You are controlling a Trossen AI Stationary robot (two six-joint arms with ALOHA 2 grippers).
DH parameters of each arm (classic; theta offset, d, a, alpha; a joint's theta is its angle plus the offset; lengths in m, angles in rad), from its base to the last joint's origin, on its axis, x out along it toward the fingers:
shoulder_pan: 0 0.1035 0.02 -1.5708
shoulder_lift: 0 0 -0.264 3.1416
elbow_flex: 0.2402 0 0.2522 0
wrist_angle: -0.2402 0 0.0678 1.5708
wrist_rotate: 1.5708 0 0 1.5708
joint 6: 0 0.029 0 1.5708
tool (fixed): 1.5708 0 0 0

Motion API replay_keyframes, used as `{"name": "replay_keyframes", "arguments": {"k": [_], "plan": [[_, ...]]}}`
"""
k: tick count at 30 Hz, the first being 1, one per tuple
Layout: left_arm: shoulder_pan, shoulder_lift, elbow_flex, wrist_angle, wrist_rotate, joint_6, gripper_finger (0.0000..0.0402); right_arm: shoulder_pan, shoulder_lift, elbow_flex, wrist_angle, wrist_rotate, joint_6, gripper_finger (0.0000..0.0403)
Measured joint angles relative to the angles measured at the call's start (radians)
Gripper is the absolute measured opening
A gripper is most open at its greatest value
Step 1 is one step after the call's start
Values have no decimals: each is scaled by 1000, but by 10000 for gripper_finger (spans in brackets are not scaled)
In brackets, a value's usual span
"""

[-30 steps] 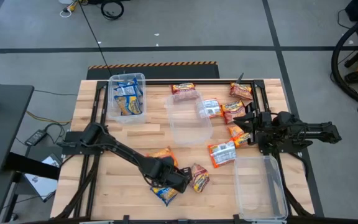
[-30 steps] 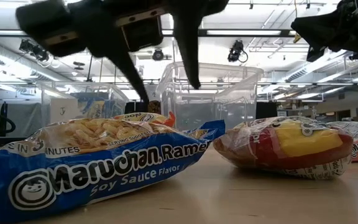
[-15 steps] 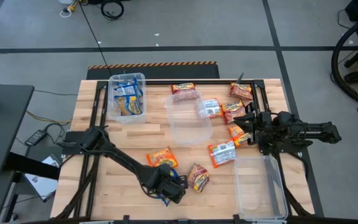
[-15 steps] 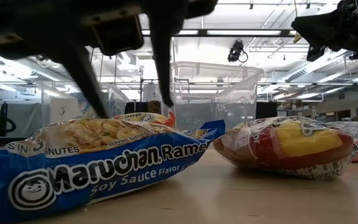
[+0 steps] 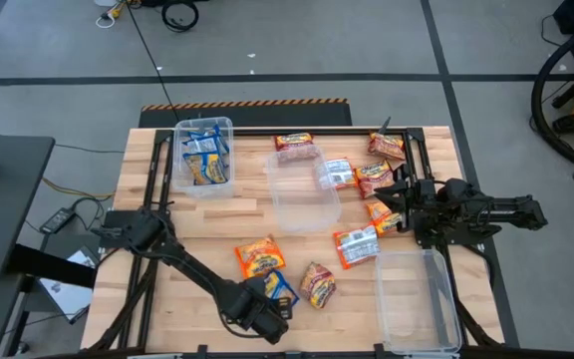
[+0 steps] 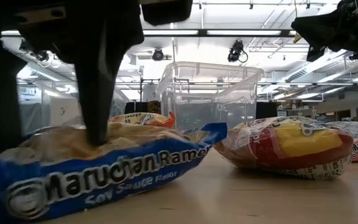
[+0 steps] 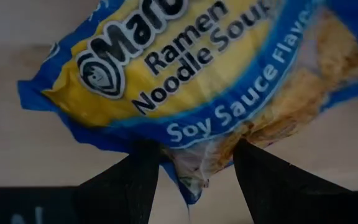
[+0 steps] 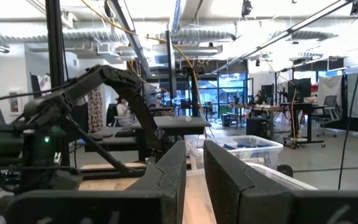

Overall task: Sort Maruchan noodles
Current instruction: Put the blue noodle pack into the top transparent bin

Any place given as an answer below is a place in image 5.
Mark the white and yellow plug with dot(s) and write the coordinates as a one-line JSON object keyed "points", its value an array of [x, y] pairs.
{"points": [[113, 9]]}

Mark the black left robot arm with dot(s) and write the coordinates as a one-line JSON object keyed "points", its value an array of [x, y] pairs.
{"points": [[192, 271]]}

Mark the black aluminium frame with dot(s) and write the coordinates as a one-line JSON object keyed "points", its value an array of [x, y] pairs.
{"points": [[252, 131]]}

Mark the white paper sheet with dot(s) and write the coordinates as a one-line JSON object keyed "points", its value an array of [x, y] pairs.
{"points": [[68, 294]]}

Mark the black desk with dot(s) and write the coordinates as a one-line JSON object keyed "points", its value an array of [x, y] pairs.
{"points": [[3, 214]]}

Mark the blue Maruchan noodle packet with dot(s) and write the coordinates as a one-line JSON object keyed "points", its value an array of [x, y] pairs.
{"points": [[201, 145], [214, 133], [206, 169], [281, 285]]}

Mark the clear plastic bin white label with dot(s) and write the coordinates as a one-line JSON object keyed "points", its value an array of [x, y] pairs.
{"points": [[178, 149]]}

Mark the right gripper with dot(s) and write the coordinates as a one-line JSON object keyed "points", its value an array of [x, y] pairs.
{"points": [[422, 197]]}

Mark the orange Maruchan noodle packet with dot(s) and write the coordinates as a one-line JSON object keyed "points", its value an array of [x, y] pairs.
{"points": [[357, 247], [387, 225], [259, 256]]}

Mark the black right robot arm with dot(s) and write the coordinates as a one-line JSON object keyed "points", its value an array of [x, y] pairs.
{"points": [[506, 207]]}

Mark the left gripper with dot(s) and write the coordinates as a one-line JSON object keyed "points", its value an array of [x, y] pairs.
{"points": [[264, 319]]}

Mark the black power adapter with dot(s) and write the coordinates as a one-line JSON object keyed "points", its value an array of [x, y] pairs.
{"points": [[58, 221]]}

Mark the black hazard-striped floor mat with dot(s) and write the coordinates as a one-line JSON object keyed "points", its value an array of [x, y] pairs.
{"points": [[247, 117]]}

